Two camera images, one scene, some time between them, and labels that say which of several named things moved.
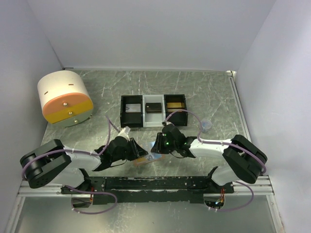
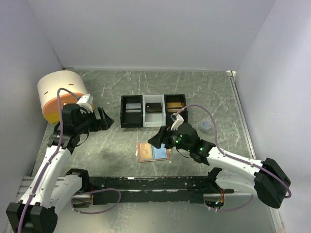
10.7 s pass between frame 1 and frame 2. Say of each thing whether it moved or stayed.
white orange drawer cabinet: stayed
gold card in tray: stayed
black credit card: stayed
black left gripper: moved
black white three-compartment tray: stayed
